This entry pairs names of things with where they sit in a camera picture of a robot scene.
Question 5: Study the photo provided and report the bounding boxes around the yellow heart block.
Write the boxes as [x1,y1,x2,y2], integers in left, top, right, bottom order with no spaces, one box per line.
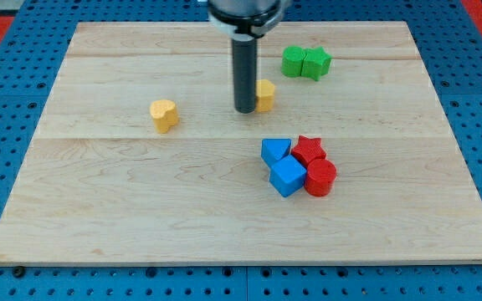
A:
[150,99,179,134]

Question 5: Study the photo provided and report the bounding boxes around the green circle block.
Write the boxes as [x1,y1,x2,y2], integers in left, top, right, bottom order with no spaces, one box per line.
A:
[281,45,305,78]

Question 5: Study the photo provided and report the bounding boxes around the blue triangle block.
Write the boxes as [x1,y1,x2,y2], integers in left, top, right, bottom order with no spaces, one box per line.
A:
[260,138,291,167]

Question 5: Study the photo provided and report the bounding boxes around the red star block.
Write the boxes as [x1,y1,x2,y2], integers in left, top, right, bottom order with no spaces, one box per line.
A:
[290,135,326,167]

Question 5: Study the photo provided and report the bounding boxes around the light wooden board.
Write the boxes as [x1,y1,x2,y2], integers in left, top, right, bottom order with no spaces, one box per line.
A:
[0,21,482,267]

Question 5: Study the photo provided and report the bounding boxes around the yellow pentagon block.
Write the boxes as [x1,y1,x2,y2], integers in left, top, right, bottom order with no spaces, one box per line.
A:
[255,79,275,113]

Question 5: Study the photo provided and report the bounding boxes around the blue cube block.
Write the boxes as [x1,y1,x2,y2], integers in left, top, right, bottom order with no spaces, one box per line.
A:
[269,155,307,197]

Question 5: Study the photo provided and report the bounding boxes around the red cylinder block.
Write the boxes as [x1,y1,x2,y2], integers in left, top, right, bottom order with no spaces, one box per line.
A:
[305,159,337,197]

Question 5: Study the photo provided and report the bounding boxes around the silver black robot tool mount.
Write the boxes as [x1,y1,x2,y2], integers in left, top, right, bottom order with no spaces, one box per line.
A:
[208,0,292,41]

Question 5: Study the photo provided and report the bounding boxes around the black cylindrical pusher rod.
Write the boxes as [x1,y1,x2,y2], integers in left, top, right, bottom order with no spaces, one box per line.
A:
[231,39,258,114]

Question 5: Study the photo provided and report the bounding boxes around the green star block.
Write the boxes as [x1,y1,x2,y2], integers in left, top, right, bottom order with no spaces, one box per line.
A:
[300,47,332,81]

